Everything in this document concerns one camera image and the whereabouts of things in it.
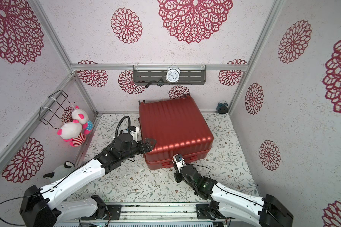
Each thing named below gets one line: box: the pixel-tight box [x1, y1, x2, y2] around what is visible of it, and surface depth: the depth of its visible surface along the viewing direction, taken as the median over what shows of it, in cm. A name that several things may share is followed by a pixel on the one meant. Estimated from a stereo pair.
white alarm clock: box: [165, 64, 181, 83], surface depth 92 cm
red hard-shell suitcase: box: [138, 95, 214, 170], surface depth 80 cm
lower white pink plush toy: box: [56, 121, 87, 148], surface depth 87 cm
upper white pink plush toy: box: [71, 105, 94, 135], surface depth 95 cm
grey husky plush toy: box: [43, 160, 75, 183], surface depth 69 cm
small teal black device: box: [216, 100, 229, 114], surface depth 120 cm
